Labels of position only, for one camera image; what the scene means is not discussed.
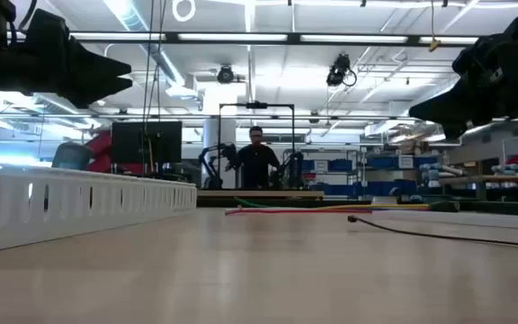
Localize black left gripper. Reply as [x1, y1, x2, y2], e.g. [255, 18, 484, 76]
[15, 40, 133, 109]

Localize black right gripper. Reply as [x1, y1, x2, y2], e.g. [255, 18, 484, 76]
[409, 62, 518, 140]

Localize black cable connector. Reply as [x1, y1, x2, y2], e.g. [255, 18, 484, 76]
[428, 200, 461, 213]

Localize blue cable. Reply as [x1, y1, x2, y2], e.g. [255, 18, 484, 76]
[369, 206, 431, 212]

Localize white duct cover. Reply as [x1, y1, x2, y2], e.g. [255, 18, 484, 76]
[371, 209, 518, 231]

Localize yellow cable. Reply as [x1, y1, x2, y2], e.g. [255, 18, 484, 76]
[326, 203, 431, 211]

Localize white slotted cable duct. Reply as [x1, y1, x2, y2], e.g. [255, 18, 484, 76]
[0, 157, 198, 257]

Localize black zip tie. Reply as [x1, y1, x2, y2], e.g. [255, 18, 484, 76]
[346, 214, 518, 250]

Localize green cable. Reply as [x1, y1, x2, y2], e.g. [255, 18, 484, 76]
[233, 196, 287, 210]

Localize white LED light strip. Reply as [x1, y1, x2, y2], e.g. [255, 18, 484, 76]
[68, 31, 166, 42]
[299, 33, 409, 45]
[419, 35, 479, 46]
[176, 31, 289, 43]

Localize red machine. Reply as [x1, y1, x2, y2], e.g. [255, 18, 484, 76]
[85, 129, 147, 176]

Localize wooden workbench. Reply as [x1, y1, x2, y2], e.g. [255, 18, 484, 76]
[438, 173, 518, 202]

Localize black monitor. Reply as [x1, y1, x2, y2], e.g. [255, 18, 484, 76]
[111, 120, 183, 176]

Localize teal office chair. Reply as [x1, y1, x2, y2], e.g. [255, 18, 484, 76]
[51, 141, 95, 172]

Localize shelf with blue bins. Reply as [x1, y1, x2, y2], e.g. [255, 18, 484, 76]
[300, 150, 442, 199]

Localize person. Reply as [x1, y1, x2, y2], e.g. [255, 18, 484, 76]
[234, 125, 283, 190]

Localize wooden workstation table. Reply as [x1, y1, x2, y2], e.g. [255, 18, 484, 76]
[195, 188, 326, 201]

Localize black hanging cables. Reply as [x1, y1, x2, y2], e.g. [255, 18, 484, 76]
[140, 0, 169, 177]

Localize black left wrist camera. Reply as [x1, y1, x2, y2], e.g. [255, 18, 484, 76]
[29, 8, 72, 46]

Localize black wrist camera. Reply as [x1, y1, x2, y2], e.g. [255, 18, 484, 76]
[29, 8, 72, 46]
[451, 34, 507, 78]

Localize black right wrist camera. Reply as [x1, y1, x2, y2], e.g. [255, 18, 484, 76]
[451, 34, 507, 78]

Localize yellow hanging cord plug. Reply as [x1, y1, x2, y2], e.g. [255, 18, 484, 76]
[428, 0, 443, 53]

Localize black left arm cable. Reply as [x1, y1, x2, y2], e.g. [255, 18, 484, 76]
[15, 0, 39, 33]

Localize black ceiling camera with cable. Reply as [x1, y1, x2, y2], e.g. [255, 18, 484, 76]
[325, 52, 359, 88]

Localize thin black workstation frame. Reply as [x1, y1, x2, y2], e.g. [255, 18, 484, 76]
[217, 101, 297, 190]

